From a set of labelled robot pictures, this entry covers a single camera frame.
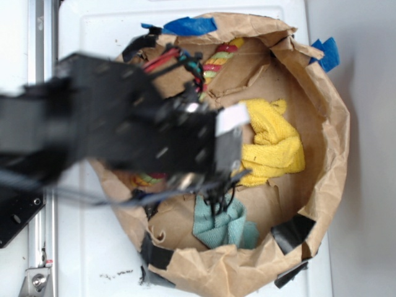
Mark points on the brown paper-lined bin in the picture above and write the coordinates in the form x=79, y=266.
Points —
x=255, y=57

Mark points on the blue tape right piece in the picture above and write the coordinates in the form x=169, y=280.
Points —
x=331, y=58

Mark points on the blue tape top piece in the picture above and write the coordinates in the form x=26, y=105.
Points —
x=187, y=26

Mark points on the black tape upper left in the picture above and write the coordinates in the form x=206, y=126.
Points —
x=148, y=40

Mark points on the black tape lower left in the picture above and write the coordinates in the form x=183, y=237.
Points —
x=158, y=257

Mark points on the teal microfiber cloth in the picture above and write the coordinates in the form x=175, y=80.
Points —
x=228, y=227

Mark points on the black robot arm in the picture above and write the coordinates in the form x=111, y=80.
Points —
x=112, y=112

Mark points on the aluminium extrusion rail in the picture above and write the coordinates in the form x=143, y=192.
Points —
x=41, y=54

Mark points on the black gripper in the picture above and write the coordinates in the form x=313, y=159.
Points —
x=188, y=144

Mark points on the black tape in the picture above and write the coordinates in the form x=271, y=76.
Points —
x=291, y=234
x=148, y=40
x=158, y=257

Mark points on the blue tape piece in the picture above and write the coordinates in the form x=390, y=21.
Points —
x=187, y=26
x=331, y=58

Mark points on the black tape lower right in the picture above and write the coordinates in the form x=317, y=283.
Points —
x=291, y=234

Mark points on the metal corner bracket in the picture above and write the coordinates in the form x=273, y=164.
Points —
x=38, y=282

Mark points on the white plastic tray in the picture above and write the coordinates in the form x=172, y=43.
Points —
x=95, y=257

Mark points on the yellow microfiber cloth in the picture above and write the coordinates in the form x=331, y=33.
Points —
x=276, y=149

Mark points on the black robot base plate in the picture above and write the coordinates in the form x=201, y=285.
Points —
x=18, y=208

